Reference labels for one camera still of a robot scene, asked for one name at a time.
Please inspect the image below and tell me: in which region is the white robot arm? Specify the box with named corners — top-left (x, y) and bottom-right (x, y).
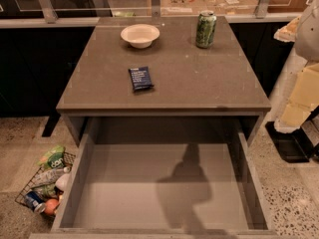
top-left (270, 0), bottom-right (319, 133)

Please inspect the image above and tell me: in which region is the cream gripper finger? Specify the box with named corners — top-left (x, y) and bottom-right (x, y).
top-left (274, 63), bottom-right (319, 133)
top-left (274, 17), bottom-right (300, 42)

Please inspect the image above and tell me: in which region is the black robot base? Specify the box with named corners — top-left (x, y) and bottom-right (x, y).
top-left (265, 107), bottom-right (319, 163)

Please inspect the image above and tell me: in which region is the black wire basket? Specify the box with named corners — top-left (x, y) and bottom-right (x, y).
top-left (15, 152), bottom-right (76, 211)

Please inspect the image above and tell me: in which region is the blue soda can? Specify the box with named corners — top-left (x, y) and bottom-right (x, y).
top-left (24, 191), bottom-right (46, 213)

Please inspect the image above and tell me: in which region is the white round object in basket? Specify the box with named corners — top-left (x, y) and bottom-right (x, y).
top-left (55, 173), bottom-right (70, 191)

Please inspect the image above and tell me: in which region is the orange fruit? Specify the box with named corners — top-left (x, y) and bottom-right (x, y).
top-left (44, 198), bottom-right (60, 215)

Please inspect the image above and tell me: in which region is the grey cabinet with top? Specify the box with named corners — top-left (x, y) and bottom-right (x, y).
top-left (57, 16), bottom-right (270, 142)

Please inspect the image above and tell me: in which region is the white paper bowl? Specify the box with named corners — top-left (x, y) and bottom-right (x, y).
top-left (121, 24), bottom-right (160, 49)

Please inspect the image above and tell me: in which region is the green chip bag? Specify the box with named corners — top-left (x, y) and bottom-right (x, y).
top-left (37, 145), bottom-right (65, 169)

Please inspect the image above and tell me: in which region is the clear plastic water bottle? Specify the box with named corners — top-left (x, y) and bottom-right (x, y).
top-left (34, 166), bottom-right (71, 186)

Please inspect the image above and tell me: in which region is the open grey top drawer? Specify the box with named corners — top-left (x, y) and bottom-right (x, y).
top-left (30, 117), bottom-right (294, 239)

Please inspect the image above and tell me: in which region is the green soda can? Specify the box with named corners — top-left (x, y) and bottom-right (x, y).
top-left (195, 10), bottom-right (216, 49)

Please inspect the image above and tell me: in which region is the dark blue snack packet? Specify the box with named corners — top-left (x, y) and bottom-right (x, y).
top-left (129, 67), bottom-right (154, 92)

